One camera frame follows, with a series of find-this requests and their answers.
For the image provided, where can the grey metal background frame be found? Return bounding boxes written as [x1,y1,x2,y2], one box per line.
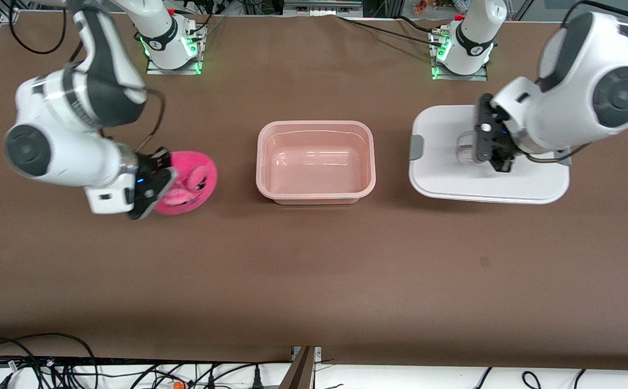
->
[283,0,363,17]

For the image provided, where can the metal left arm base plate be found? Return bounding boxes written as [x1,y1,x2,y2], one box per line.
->
[431,30,489,82]

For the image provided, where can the pink translucent plastic box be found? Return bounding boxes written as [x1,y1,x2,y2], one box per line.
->
[256,120,377,205]

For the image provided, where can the pink plush toy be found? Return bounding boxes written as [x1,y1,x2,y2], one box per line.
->
[152,151,219,216]

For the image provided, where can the long black table cable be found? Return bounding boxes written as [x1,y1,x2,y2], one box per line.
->
[337,16,445,47]

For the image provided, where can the brown beam with metal bracket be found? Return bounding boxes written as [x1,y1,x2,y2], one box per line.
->
[278,346,323,389]

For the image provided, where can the black cable with plug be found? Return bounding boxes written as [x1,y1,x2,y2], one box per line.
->
[130,360,293,389]

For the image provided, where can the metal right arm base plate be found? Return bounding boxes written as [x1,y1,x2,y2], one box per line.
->
[146,24,205,76]

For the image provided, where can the short black table cable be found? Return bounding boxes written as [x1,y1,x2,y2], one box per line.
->
[394,15,436,32]

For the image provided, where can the white box lid grey latches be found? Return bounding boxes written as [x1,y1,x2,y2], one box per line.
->
[408,105,571,205]

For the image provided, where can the black looped floor cable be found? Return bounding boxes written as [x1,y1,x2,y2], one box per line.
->
[0,333,99,389]

